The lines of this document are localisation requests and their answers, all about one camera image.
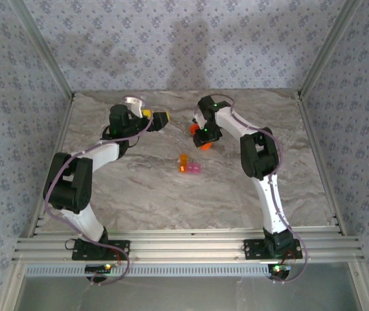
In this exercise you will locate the orange pill bottle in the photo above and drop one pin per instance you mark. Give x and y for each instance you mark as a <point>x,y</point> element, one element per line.
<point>206,146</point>

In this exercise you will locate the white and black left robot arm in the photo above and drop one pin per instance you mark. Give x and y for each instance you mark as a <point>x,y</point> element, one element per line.
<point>87,223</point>

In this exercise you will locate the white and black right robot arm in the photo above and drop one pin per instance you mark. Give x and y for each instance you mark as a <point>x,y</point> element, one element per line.
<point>272,207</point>

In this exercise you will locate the pink translucent pill box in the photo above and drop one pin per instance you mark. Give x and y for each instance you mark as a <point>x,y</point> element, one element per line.
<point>195,168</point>

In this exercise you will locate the orange translucent pill box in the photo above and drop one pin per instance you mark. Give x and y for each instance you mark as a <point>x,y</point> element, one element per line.
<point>183,164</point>

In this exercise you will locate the small left circuit board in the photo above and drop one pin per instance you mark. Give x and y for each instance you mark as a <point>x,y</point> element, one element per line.
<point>98,268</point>

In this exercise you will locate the small circuit board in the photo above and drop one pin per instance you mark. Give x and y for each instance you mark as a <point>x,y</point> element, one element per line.
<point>98,268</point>
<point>280,269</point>

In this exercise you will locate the small right circuit board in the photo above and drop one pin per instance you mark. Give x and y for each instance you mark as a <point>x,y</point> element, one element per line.
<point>280,269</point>

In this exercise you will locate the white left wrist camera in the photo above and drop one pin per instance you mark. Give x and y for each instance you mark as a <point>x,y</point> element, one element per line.
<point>136,105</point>

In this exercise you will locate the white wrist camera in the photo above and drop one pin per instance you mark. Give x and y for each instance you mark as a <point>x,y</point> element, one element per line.
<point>198,119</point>
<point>136,105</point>

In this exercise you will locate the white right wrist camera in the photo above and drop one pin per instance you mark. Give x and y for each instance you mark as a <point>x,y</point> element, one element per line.
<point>198,119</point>

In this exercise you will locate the aluminium side rail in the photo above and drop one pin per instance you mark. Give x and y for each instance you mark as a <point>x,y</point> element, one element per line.
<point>62,129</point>
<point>310,129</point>

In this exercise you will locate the aluminium corner post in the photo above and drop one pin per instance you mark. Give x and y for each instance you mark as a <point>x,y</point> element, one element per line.
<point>327,48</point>
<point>45,48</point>

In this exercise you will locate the aluminium rail beam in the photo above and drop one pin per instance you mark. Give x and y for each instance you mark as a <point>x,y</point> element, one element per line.
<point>184,246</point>

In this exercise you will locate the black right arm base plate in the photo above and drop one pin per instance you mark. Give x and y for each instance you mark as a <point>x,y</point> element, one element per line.
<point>252,249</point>

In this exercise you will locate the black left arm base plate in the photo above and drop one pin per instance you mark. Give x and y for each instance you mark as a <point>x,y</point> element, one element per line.
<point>123,246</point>

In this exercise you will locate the aluminium frame leg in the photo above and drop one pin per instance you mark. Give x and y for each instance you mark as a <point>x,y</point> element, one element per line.
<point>9,291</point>
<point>365,288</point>

